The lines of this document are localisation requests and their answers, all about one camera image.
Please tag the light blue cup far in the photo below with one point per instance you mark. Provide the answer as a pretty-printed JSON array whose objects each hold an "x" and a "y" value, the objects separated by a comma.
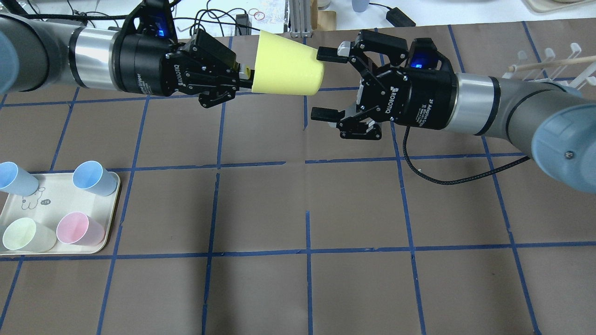
[{"x": 92, "y": 177}]

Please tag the pale green cup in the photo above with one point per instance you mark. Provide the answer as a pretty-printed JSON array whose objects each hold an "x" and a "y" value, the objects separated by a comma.
[{"x": 27, "y": 235}]

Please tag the black power adapter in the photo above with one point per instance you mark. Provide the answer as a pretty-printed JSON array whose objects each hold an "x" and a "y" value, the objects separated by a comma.
[{"x": 399, "y": 19}]

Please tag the pink cup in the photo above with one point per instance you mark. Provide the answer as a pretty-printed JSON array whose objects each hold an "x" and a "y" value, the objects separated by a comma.
[{"x": 77, "y": 228}]

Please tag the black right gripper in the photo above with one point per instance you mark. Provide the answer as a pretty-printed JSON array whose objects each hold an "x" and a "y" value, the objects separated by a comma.
[{"x": 426, "y": 100}]

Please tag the cream serving tray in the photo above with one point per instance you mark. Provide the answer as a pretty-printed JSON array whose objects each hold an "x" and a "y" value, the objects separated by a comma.
[{"x": 56, "y": 197}]

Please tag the light blue cup near corner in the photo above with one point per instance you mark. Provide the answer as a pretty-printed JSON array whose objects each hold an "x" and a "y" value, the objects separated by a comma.
[{"x": 16, "y": 180}]

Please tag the yellow plastic cup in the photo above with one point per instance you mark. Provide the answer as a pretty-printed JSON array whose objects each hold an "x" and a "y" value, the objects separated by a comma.
[{"x": 285, "y": 66}]

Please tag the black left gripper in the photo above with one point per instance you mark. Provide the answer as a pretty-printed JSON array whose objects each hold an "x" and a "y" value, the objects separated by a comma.
[{"x": 142, "y": 65}]

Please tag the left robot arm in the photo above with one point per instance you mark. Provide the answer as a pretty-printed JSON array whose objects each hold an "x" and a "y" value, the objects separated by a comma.
[{"x": 36, "y": 54}]

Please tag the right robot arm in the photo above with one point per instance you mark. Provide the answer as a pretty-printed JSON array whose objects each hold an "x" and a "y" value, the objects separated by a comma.
[{"x": 549, "y": 123}]

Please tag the aluminium frame post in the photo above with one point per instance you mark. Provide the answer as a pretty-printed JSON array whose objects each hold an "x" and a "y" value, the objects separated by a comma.
[{"x": 300, "y": 23}]

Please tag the white wire cup rack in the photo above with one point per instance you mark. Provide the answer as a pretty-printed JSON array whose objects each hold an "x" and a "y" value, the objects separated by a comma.
[{"x": 575, "y": 70}]

